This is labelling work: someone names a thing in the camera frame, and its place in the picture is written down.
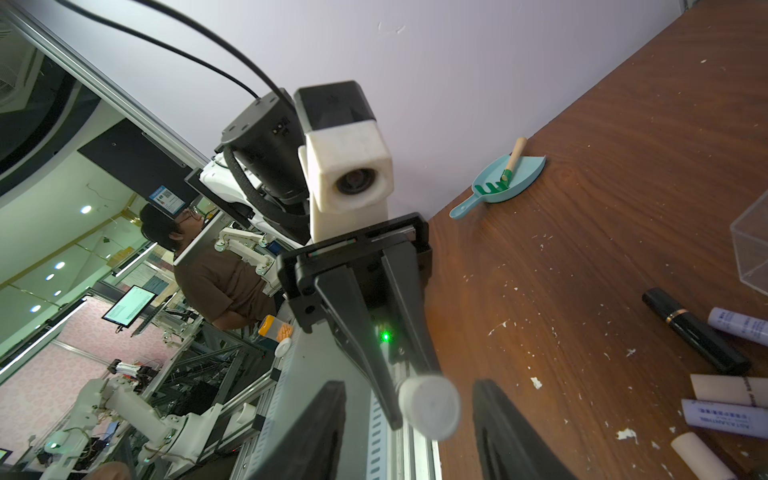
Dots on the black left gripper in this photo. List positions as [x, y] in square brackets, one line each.
[384, 264]

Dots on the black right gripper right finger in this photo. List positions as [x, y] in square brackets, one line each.
[508, 446]

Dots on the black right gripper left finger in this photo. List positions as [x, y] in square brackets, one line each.
[311, 448]

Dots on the white lip balm tube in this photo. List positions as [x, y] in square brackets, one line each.
[431, 404]

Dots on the lavender lip balm tube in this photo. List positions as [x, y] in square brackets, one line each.
[729, 418]
[740, 325]

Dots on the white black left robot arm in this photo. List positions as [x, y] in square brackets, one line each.
[257, 165]

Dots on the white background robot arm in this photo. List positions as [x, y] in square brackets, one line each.
[182, 441]

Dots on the clear acrylic lipstick organizer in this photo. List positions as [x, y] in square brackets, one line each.
[749, 234]

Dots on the person in brown shirt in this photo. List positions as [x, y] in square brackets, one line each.
[223, 288]

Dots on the beige lipstick tube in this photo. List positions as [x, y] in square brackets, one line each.
[746, 391]
[701, 460]

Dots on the teal dustpan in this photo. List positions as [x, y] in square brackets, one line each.
[528, 170]

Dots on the black gold lipstick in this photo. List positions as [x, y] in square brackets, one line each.
[701, 337]

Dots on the tilted monitor screen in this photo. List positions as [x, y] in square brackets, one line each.
[129, 307]

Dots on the aluminium front rail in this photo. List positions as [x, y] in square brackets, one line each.
[370, 448]

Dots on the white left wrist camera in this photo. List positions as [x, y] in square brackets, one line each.
[347, 165]

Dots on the green rake wooden handle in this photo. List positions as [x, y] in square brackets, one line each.
[508, 172]

